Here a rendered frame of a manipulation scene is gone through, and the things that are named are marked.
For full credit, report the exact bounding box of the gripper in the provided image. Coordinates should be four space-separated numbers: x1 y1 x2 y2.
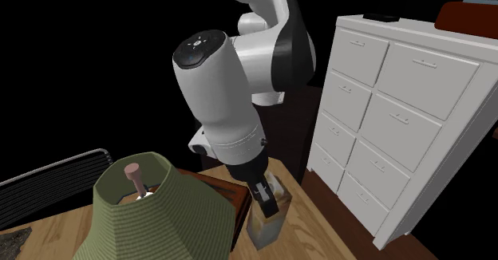
225 150 280 219

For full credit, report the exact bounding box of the beige patterned box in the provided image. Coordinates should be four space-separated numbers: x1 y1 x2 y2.
245 172 293 251

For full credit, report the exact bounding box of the dark red-brown wooden box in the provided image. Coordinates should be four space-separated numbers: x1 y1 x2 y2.
176 167 254 252

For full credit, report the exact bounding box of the green shade table lamp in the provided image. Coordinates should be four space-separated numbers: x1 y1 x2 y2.
71 151 237 260

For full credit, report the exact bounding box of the white chest of drawers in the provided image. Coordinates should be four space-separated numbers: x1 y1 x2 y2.
306 14 498 250

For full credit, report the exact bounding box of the flat black thing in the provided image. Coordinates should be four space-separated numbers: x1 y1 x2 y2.
362 13 401 23

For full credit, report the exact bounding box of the grey textured mat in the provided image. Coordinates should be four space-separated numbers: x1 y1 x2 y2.
0 226 34 260

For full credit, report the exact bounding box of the dark red cushion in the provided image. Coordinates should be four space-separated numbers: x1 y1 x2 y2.
433 1 498 41

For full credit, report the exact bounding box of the black chair with metal frame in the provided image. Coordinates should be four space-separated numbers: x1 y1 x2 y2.
0 148 114 231

